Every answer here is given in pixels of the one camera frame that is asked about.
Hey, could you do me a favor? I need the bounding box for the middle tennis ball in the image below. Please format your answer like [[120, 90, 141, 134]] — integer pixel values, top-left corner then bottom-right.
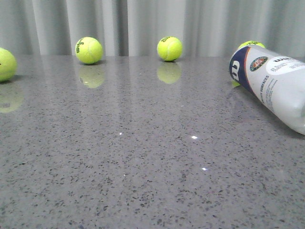
[[157, 36, 183, 62]]

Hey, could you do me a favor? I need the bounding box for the far left tennis ball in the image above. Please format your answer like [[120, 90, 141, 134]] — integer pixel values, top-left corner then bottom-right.
[[0, 48, 17, 82]]

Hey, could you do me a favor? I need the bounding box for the Roland Garros tennis ball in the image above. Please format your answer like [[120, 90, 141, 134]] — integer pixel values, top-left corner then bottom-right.
[[238, 41, 266, 50]]

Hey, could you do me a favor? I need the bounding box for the white blue tennis ball can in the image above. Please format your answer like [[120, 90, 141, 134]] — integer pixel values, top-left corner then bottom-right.
[[229, 45, 305, 134]]

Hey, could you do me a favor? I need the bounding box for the grey curtain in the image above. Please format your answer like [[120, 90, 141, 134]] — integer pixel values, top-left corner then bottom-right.
[[0, 0, 305, 57]]

